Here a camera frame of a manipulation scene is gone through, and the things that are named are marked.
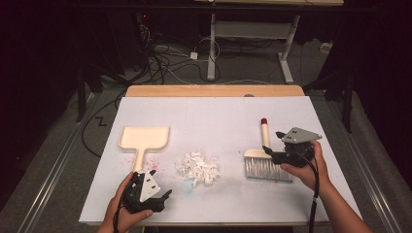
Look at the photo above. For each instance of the wooden table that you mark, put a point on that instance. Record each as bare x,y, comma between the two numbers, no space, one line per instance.
194,90

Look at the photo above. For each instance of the person's right hand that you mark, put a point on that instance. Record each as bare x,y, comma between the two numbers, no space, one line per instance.
307,176

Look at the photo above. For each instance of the white metal desk frame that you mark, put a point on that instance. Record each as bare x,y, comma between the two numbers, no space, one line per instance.
249,29

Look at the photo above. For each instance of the white power adapter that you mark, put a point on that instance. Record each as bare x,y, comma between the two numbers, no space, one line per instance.
193,55

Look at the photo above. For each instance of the cream plastic dustpan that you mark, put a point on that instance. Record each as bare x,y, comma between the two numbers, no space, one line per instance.
144,137

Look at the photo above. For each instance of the cream brush with red tip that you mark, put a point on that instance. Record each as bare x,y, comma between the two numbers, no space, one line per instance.
259,168

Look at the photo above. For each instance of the white foam board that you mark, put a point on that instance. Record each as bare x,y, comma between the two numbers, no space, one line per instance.
210,113

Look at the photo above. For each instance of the pile of white paper scraps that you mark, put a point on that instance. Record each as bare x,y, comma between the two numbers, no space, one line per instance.
197,168

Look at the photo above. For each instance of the metal floor rail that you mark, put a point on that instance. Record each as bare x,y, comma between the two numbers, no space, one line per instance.
55,171
366,161

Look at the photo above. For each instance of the person's left hand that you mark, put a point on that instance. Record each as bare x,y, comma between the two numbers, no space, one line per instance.
121,216

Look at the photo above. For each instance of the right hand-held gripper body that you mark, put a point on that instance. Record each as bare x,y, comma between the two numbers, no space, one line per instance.
299,136

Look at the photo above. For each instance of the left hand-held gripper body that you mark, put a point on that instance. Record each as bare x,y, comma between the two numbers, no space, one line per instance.
147,191

